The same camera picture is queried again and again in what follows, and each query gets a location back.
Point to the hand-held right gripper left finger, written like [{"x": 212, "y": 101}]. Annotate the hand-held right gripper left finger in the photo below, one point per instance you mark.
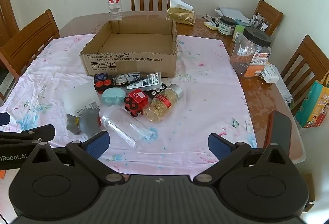
[{"x": 99, "y": 143}]

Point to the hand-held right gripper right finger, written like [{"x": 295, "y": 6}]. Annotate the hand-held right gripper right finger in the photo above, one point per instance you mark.
[{"x": 218, "y": 145}]

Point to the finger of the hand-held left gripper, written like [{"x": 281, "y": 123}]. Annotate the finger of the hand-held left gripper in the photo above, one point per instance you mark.
[
  {"x": 38, "y": 133},
  {"x": 3, "y": 118}
]

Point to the grey animal toy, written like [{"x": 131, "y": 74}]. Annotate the grey animal toy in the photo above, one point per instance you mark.
[{"x": 86, "y": 122}]

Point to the clear plastic jar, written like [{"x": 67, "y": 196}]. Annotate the clear plastic jar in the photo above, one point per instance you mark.
[{"x": 120, "y": 124}]

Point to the white translucent box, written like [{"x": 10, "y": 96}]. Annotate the white translucent box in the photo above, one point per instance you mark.
[{"x": 79, "y": 98}]

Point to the red toy train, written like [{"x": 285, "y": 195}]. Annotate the red toy train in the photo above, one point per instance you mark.
[{"x": 137, "y": 100}]

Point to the black toy train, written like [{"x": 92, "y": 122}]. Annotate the black toy train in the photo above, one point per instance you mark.
[{"x": 101, "y": 82}]

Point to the gold capsule bottle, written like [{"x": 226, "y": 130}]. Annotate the gold capsule bottle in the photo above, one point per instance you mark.
[{"x": 162, "y": 103}]

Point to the cardboard box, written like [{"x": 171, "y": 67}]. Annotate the cardboard box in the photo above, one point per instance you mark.
[{"x": 128, "y": 62}]

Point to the pink floral cloth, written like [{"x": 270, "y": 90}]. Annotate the pink floral cloth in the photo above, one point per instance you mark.
[{"x": 205, "y": 100}]

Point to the teal round case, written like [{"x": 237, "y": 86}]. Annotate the teal round case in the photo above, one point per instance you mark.
[{"x": 113, "y": 97}]

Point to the red-case phone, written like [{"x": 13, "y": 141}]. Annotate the red-case phone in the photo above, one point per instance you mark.
[{"x": 279, "y": 131}]

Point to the black flat packet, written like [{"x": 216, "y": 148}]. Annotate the black flat packet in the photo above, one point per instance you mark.
[{"x": 160, "y": 90}]

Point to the white label packet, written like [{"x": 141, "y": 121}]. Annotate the white label packet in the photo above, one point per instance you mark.
[{"x": 150, "y": 81}]

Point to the small white box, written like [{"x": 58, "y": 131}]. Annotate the small white box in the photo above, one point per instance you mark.
[{"x": 270, "y": 74}]

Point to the large black-lid plastic jar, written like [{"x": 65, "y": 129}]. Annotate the large black-lid plastic jar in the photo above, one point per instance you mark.
[{"x": 250, "y": 52}]

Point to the brown cardboard carton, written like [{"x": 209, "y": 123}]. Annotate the brown cardboard carton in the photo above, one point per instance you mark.
[{"x": 309, "y": 188}]

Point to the green paper gift bag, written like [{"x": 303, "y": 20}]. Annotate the green paper gift bag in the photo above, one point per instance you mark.
[{"x": 313, "y": 106}]

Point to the green-cap white bottle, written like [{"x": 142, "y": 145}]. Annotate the green-cap white bottle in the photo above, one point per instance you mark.
[{"x": 237, "y": 34}]

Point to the small black-lid jar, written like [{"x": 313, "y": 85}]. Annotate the small black-lid jar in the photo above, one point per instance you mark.
[{"x": 226, "y": 26}]

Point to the yellow note pad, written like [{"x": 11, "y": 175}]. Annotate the yellow note pad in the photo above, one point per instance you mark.
[{"x": 211, "y": 25}]

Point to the bunch of black pens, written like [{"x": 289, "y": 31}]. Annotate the bunch of black pens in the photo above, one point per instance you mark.
[{"x": 209, "y": 19}]

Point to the clear pen holder jar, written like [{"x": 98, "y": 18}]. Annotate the clear pen holder jar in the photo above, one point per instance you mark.
[{"x": 259, "y": 23}]

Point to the stack of papers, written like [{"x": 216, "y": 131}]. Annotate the stack of papers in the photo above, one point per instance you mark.
[{"x": 231, "y": 12}]

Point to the gold tissue pack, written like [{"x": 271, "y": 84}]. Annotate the gold tissue pack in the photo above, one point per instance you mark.
[{"x": 180, "y": 14}]

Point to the clear water bottle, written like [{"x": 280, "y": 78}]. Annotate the clear water bottle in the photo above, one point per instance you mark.
[{"x": 114, "y": 3}]

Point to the wooden door frame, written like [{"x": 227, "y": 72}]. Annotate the wooden door frame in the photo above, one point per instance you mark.
[{"x": 6, "y": 8}]

